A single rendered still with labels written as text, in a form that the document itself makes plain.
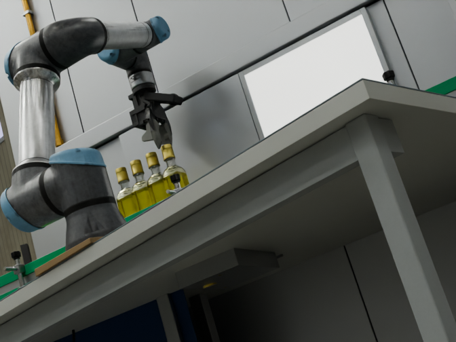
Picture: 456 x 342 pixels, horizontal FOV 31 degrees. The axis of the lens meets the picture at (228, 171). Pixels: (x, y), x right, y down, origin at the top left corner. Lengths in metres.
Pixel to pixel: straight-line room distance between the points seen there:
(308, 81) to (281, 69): 0.10
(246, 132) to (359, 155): 1.19
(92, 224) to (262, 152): 0.54
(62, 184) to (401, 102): 0.81
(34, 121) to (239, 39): 0.82
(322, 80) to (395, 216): 1.18
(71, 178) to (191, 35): 1.00
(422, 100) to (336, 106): 0.17
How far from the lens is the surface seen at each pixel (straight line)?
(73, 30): 2.09
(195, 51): 2.65
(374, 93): 1.26
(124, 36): 2.25
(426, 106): 1.39
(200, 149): 2.53
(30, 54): 2.12
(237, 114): 2.49
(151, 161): 2.46
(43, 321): 1.91
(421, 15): 2.37
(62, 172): 1.82
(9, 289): 2.61
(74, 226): 1.78
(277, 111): 2.43
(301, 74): 2.42
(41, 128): 2.00
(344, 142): 1.32
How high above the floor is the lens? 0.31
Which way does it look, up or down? 17 degrees up
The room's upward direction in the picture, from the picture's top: 17 degrees counter-clockwise
